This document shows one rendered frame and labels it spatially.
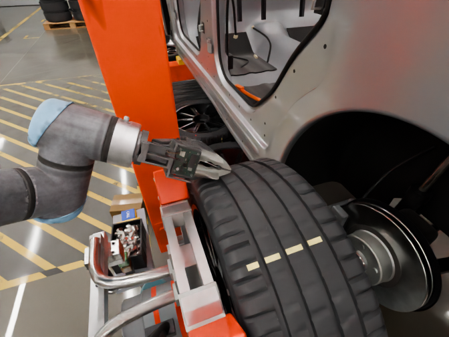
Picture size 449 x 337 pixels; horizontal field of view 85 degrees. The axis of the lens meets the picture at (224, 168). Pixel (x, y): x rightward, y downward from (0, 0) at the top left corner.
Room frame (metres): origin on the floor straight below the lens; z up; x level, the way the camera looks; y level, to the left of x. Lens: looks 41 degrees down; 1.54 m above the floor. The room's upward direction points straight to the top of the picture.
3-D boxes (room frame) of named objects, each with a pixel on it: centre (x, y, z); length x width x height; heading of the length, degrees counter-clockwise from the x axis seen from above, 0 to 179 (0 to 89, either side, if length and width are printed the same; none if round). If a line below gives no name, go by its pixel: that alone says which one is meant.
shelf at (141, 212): (0.67, 0.47, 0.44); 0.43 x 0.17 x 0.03; 20
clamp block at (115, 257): (0.34, 0.33, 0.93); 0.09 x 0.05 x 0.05; 110
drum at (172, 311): (0.23, 0.14, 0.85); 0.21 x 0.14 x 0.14; 110
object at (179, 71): (2.61, 0.58, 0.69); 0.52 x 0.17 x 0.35; 110
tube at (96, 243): (0.30, 0.22, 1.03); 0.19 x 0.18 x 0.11; 110
